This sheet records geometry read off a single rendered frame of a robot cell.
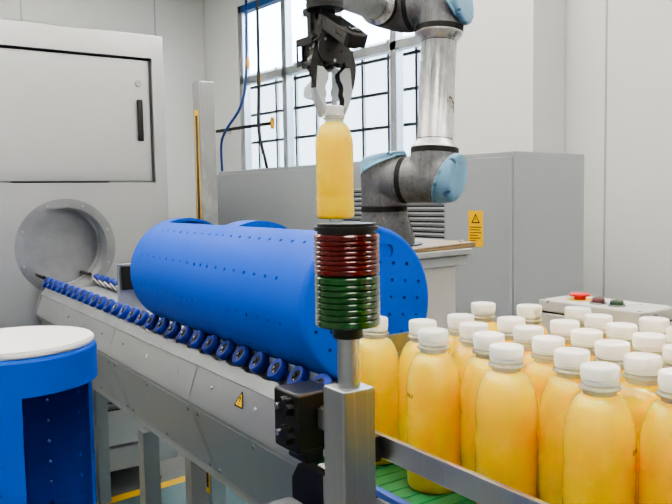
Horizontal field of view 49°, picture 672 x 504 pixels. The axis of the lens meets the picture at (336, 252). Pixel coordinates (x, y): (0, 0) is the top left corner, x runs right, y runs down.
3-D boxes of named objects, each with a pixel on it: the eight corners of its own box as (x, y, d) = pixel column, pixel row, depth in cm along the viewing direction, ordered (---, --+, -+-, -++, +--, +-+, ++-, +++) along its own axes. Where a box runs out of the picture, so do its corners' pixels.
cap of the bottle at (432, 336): (438, 339, 98) (438, 326, 98) (454, 344, 95) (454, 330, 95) (412, 342, 97) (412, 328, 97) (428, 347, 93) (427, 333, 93)
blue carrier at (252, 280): (223, 320, 210) (230, 221, 209) (424, 381, 137) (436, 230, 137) (125, 320, 194) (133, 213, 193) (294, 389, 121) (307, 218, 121)
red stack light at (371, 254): (354, 269, 75) (354, 231, 75) (393, 274, 70) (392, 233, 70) (301, 273, 72) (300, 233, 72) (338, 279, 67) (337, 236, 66)
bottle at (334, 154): (359, 218, 136) (357, 113, 134) (322, 219, 134) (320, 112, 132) (348, 216, 143) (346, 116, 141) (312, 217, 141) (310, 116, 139)
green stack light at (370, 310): (355, 317, 76) (354, 269, 75) (393, 325, 70) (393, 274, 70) (302, 323, 72) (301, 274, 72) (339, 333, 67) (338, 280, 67)
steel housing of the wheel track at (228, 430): (108, 355, 311) (105, 276, 309) (469, 560, 132) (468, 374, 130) (38, 365, 296) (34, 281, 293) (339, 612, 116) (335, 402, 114)
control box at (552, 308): (574, 347, 134) (574, 292, 134) (677, 367, 118) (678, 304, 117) (537, 355, 129) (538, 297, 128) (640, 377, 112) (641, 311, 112)
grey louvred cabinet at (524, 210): (289, 390, 486) (284, 172, 475) (581, 484, 322) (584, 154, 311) (219, 407, 451) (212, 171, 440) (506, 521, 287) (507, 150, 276)
